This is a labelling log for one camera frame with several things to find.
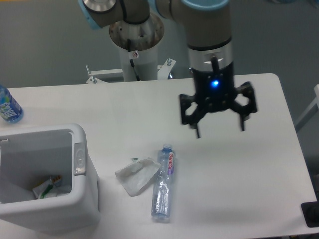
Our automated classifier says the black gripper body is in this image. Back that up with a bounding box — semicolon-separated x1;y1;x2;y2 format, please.
193;63;237;113

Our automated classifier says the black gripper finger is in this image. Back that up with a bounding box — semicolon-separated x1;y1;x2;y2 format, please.
230;82;257;131
179;94;207;138

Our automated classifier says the white push-lid trash can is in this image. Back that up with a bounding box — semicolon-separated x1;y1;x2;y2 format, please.
0;123;100;232

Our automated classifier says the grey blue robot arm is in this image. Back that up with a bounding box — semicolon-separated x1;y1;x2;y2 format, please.
78;0;257;129

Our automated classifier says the green white trash wrapper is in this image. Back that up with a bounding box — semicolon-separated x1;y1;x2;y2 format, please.
32;175;62;199

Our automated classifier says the crushed clear plastic bottle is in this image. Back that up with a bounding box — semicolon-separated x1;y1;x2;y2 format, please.
151;144;175;222

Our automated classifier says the black clamp at table edge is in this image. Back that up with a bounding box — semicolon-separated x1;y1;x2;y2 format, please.
301;201;319;228

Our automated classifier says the blue labelled water bottle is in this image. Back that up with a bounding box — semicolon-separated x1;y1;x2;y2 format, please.
0;85;24;123

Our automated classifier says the white frame at right edge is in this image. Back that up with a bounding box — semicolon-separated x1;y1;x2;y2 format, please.
295;84;319;132

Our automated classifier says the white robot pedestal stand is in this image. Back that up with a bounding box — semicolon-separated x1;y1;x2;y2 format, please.
86;13;176;84

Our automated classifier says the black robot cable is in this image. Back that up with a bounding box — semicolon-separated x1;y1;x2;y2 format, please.
126;38;141;82

